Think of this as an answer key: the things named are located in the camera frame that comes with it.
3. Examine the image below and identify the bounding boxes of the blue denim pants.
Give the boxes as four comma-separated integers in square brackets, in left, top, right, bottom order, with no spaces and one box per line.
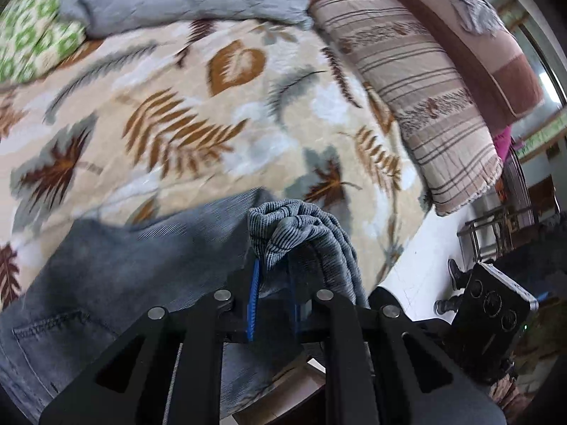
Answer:
[0,188,370,423]

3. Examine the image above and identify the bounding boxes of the green patterned quilt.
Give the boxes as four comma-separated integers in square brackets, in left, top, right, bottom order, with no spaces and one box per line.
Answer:
[0,0,87,85]

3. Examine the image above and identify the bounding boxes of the pink cloth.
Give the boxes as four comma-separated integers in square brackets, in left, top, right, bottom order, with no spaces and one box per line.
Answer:
[494,125,517,160]

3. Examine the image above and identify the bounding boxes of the metal rack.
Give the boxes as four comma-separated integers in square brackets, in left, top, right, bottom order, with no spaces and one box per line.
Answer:
[458,206,532,264]

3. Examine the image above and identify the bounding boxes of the leaf print blanket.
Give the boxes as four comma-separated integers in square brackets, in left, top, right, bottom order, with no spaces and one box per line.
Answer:
[0,18,432,311]

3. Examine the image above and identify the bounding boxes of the window with white frame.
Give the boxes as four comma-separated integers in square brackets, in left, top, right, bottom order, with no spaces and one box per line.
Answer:
[509,9,567,160]

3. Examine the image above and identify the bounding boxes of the striped beige pillow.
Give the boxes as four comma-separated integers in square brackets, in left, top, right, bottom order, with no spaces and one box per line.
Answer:
[310,0,503,217]

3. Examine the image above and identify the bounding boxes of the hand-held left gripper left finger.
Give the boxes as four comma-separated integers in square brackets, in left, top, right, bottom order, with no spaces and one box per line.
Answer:
[39,258,263,425]

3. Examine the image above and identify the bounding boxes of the grey cloth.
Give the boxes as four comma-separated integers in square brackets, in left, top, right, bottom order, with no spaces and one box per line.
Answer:
[438,0,506,36]

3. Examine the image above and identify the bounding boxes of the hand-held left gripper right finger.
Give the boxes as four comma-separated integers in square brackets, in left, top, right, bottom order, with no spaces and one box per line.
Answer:
[287,261,506,425]

